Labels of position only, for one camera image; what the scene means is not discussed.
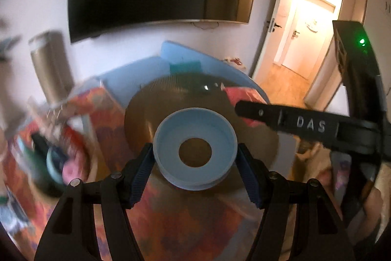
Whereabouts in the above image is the light blue tape ring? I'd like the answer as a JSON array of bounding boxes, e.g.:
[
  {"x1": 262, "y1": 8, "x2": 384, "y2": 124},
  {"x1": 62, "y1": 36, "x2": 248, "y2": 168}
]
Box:
[{"x1": 152, "y1": 106, "x2": 239, "y2": 192}]

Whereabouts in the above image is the white interior door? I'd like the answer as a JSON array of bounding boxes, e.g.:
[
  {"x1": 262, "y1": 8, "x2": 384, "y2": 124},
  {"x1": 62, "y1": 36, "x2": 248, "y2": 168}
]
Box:
[{"x1": 282, "y1": 0, "x2": 338, "y2": 81}]

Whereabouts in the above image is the round woven brown basket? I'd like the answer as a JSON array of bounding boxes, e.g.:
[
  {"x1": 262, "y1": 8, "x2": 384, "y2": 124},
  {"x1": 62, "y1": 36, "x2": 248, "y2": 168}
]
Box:
[{"x1": 124, "y1": 73, "x2": 280, "y2": 188}]

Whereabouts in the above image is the blue foam board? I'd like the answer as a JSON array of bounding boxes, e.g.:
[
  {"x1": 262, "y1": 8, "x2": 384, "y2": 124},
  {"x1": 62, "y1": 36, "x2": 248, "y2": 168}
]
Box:
[{"x1": 98, "y1": 41, "x2": 269, "y2": 107}]

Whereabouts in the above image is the gold steel thermos tumbler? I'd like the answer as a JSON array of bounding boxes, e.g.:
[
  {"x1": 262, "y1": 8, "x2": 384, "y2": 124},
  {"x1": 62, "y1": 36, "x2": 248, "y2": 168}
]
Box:
[{"x1": 28, "y1": 30, "x2": 74, "y2": 107}]

